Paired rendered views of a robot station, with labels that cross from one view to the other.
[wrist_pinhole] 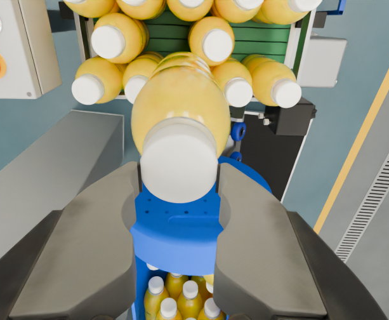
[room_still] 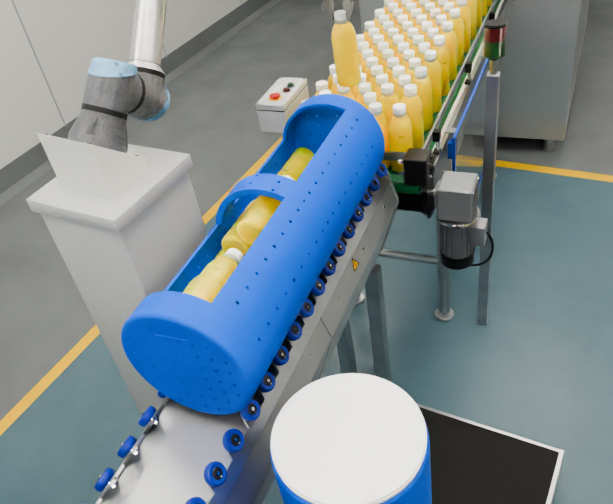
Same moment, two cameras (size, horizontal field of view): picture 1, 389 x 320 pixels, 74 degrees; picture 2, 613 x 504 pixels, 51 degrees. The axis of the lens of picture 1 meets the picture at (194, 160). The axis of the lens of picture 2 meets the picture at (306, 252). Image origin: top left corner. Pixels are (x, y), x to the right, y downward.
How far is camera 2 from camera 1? 1.95 m
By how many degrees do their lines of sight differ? 79
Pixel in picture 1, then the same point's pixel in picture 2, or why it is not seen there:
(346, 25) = (608, 375)
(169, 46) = not seen: hidden behind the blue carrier
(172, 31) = not seen: hidden behind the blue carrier
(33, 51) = (292, 104)
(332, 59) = (466, 179)
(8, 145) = (84, 409)
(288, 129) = (412, 157)
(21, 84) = (281, 102)
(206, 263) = (330, 99)
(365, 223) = not seen: outside the picture
